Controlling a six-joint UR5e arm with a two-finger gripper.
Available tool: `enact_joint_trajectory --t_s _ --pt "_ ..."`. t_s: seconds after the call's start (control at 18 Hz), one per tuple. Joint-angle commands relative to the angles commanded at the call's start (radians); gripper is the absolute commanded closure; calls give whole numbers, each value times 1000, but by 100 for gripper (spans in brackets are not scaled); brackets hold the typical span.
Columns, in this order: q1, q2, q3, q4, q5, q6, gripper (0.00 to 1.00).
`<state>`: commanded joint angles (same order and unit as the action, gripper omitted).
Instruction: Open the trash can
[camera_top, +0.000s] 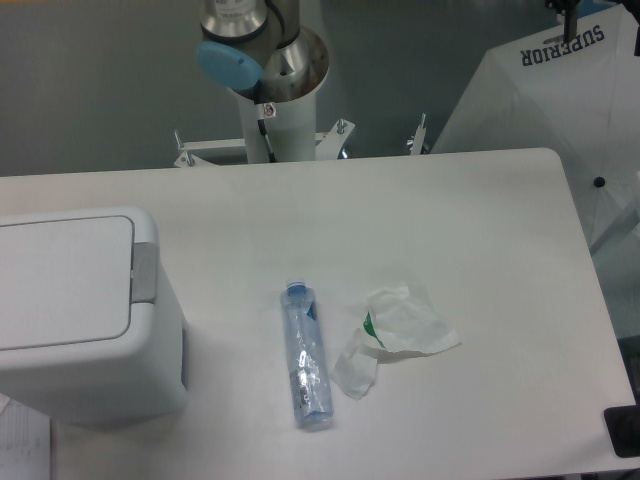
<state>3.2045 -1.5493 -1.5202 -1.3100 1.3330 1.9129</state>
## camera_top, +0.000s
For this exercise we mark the white trash can lid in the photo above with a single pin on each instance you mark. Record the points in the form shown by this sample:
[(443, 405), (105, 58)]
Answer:
[(65, 282)]

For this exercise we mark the white trash can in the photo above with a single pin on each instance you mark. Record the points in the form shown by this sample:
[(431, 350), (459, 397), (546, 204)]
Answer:
[(140, 374)]

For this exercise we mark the printed paper sheet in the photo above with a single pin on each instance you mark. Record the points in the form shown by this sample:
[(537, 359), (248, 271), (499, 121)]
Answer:
[(25, 442)]

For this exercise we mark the crumpled white plastic wrapper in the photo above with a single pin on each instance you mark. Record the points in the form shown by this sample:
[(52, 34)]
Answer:
[(398, 323)]

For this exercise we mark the white pedestal base frame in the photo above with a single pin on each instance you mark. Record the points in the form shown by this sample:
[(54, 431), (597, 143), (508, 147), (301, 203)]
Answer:
[(330, 145)]

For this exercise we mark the black device at table edge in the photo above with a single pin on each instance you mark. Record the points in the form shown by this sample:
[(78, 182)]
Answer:
[(622, 423)]

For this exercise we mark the grey lid push button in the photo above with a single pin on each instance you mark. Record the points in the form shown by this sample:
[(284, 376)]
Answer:
[(144, 273)]

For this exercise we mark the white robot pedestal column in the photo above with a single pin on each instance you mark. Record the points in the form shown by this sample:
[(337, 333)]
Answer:
[(278, 120)]

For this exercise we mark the silver robot arm blue cap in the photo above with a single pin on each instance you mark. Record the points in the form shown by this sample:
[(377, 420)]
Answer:
[(260, 50)]

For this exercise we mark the clear plastic water bottle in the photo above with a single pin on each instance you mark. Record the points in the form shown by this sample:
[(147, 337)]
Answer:
[(305, 357)]

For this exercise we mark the white umbrella with lettering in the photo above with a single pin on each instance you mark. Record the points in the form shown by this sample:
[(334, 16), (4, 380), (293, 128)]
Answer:
[(579, 99)]

